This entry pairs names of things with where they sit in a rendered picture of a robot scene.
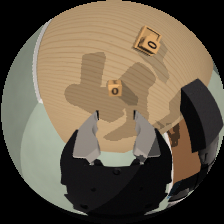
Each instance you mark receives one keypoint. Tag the tan wooden cube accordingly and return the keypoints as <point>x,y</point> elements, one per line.
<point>148,44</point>
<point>114,88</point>

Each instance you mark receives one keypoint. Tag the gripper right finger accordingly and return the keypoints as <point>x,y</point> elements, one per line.
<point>150,147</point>

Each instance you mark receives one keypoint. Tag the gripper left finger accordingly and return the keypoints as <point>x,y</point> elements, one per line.
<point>81,149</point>

